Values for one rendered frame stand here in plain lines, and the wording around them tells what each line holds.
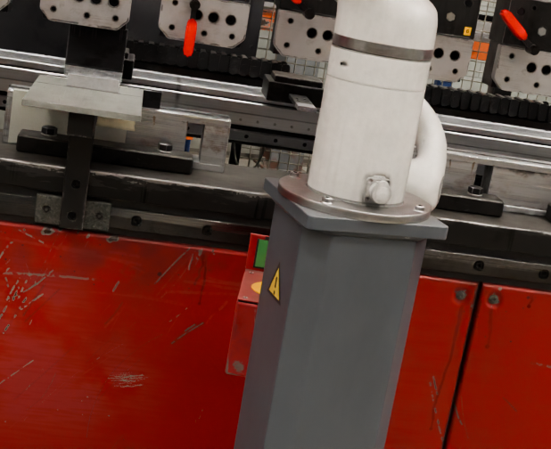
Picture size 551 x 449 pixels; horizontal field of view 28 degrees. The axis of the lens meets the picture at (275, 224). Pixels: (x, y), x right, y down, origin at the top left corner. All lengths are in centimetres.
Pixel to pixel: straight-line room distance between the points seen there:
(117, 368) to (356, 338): 73
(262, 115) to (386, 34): 99
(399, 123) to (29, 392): 96
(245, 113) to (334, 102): 94
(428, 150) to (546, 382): 66
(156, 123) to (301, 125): 39
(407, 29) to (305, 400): 45
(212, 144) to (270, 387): 71
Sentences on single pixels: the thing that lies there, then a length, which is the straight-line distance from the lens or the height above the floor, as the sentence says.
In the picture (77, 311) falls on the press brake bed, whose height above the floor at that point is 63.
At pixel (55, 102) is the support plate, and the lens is 174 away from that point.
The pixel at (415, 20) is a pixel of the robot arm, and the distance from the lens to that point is 130.
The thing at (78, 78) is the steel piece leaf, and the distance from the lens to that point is 191.
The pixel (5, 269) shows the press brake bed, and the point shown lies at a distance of 194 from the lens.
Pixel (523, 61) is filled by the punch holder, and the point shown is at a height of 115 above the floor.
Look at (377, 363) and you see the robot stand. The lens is 137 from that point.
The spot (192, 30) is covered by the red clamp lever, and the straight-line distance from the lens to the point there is 191.
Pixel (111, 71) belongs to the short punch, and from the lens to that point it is 200.
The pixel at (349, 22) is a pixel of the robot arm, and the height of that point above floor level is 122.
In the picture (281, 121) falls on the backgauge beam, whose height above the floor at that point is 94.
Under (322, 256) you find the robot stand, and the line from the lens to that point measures 130.
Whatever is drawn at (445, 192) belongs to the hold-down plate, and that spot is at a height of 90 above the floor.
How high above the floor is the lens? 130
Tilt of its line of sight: 14 degrees down
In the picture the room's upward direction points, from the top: 10 degrees clockwise
